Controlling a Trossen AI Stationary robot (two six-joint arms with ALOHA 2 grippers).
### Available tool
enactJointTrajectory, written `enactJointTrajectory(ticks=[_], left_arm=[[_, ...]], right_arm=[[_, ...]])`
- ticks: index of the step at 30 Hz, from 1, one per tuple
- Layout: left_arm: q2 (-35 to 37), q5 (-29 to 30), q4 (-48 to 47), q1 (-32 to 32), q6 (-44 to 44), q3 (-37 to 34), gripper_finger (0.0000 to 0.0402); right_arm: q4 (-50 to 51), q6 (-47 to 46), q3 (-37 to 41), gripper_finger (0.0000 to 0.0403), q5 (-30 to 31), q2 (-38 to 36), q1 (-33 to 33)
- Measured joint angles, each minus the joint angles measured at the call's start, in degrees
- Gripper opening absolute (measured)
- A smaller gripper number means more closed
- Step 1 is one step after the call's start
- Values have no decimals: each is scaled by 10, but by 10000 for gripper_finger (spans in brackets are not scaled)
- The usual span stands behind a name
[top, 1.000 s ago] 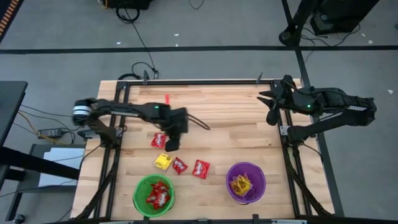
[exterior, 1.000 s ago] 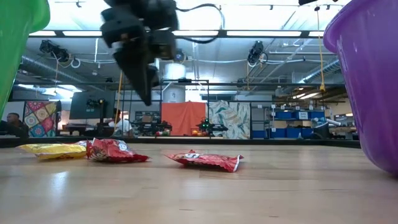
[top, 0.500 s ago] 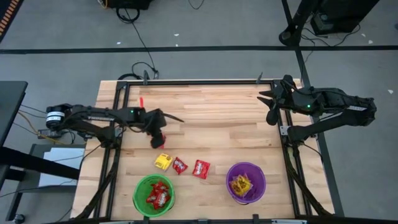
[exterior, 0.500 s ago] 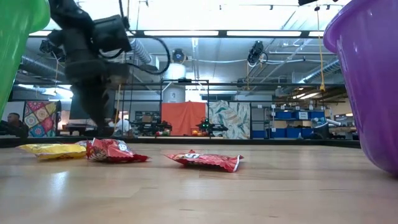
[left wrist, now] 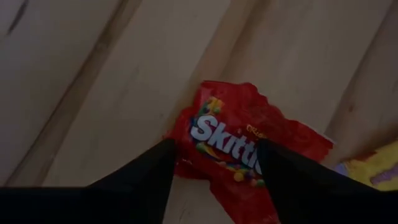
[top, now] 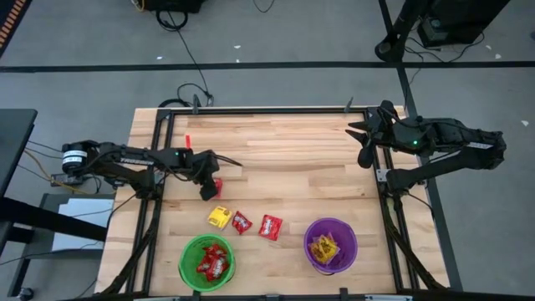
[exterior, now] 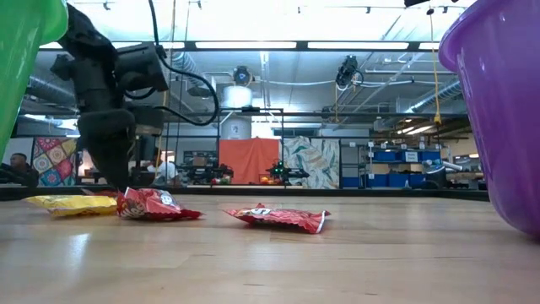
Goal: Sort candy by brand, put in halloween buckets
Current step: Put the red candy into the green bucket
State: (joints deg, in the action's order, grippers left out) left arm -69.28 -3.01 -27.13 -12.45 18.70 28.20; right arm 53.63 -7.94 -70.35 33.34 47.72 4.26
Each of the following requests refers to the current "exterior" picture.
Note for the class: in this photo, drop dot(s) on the black aluminium table frame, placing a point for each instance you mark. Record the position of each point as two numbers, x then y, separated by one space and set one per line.
379 194

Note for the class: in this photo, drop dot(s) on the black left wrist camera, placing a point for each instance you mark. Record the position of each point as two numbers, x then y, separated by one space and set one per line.
141 67

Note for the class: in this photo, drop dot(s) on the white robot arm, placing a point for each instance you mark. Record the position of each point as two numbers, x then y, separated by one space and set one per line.
439 169

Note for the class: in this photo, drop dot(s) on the black round ceiling device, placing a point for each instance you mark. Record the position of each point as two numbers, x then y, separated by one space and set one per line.
242 76

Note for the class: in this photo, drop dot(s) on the purple plastic bucket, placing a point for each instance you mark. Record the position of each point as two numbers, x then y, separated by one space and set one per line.
506 126

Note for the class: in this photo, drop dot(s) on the background robot with green lights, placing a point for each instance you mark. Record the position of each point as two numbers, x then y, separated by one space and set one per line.
280 171

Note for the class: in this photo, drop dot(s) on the orange cloth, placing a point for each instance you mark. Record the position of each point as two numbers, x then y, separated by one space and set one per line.
249 160

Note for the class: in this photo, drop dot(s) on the colourful patterned cloth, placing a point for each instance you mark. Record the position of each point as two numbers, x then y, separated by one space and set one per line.
52 162

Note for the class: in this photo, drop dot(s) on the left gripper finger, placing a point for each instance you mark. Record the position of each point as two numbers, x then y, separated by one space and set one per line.
95 135
122 143

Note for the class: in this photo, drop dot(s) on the leaf patterned panel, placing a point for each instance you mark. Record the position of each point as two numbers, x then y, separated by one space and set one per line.
314 162

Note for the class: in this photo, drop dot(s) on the shelf with blue bins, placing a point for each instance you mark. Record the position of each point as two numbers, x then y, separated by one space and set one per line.
396 169

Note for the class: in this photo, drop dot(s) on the plain yellow candy bag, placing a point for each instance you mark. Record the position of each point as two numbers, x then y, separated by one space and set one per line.
71 204

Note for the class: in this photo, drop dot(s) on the person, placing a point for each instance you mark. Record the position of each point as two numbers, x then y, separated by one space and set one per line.
19 166
164 171

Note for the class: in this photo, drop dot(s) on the white tank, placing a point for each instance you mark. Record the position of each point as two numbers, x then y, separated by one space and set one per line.
237 110

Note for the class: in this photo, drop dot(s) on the black overhead camera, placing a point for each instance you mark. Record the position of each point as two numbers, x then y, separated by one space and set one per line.
347 69

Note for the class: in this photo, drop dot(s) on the green plastic bucket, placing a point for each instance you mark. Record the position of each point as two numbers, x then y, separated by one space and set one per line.
21 63

